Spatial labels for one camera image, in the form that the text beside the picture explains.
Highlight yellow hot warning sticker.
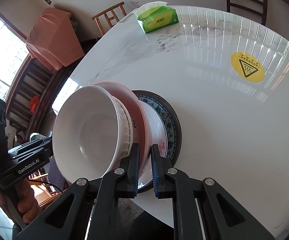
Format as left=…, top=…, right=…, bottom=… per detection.
left=231, top=51, right=265, bottom=82

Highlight dark wooden bench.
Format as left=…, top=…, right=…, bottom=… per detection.
left=6, top=56, right=79, bottom=140

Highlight white ribbed bowl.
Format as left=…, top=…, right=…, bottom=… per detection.
left=52, top=86, right=133, bottom=184

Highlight orange cloth covered object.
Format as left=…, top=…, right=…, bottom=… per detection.
left=26, top=8, right=84, bottom=73

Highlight large pink bowl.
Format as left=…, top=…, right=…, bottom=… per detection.
left=95, top=81, right=152, bottom=175

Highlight black wall switch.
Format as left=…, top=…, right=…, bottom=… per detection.
left=45, top=0, right=52, bottom=5

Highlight large blue white plate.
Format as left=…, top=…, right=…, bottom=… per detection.
left=133, top=90, right=182, bottom=193

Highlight light wooden chair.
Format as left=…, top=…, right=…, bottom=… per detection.
left=92, top=2, right=127, bottom=36

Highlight red object on bench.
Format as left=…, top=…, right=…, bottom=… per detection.
left=30, top=95, right=39, bottom=114

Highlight white bowl Dog print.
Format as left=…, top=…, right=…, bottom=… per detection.
left=127, top=111, right=138, bottom=132

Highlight white plate pink flowers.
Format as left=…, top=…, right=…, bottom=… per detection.
left=138, top=101, right=168, bottom=192

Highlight left hand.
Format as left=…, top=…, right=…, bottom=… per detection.
left=0, top=179, right=41, bottom=224

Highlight green tissue pack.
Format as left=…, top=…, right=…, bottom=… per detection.
left=133, top=1, right=179, bottom=33

